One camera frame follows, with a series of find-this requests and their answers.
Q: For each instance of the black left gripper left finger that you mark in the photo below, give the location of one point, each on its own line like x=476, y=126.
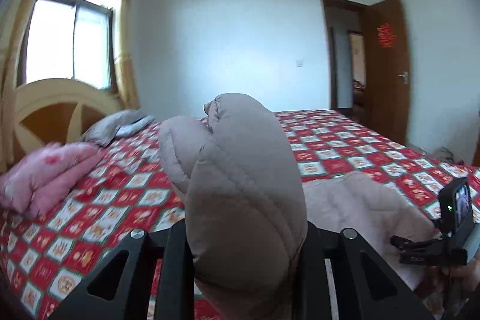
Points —
x=120, y=285

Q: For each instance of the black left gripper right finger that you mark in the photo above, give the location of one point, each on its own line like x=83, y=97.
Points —
x=345, y=266

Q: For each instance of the pale pink quilted down jacket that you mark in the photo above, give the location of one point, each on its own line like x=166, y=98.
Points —
x=247, y=210

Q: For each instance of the dark bundle on floor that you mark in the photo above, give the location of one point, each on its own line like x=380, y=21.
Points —
x=443, y=155

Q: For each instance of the red patterned bed quilt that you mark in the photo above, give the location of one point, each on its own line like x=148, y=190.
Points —
x=43, y=260

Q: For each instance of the brown wooden door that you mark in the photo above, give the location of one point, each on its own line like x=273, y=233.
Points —
x=387, y=98

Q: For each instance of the pink folded blanket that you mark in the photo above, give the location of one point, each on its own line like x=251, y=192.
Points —
x=42, y=179

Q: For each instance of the striped grey pillow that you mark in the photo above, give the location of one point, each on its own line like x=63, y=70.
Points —
x=122, y=124

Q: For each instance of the red double happiness decal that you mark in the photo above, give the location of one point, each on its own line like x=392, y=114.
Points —
x=385, y=36

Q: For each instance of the cream and brown headboard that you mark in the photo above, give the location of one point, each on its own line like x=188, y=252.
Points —
x=48, y=111

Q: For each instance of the yellow right curtain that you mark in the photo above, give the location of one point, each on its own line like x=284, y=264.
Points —
x=124, y=69

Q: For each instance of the yellow curtain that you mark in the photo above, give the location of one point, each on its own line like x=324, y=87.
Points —
x=124, y=69
x=13, y=26

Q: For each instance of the yellow left curtain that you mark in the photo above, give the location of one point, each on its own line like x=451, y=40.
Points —
x=13, y=26

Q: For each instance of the silver door handle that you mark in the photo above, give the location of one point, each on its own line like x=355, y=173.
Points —
x=405, y=77

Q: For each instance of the window with dark frame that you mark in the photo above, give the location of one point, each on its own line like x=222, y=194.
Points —
x=69, y=39

